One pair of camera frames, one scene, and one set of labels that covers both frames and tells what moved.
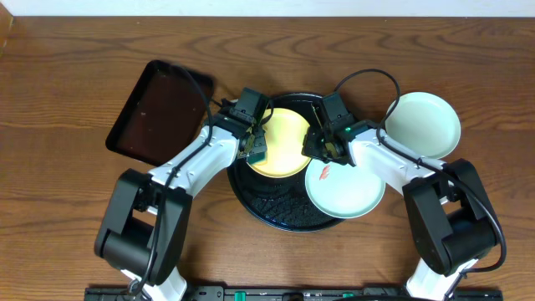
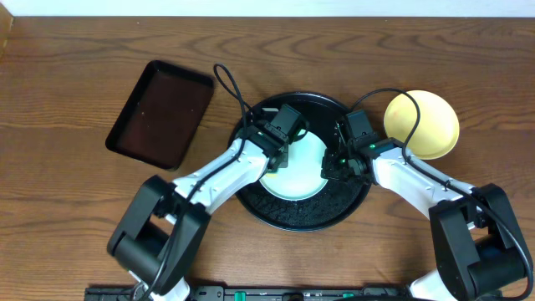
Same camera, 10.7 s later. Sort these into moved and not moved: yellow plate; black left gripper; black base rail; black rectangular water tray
Moved: yellow plate; black left gripper
Not moved: black rectangular water tray; black base rail
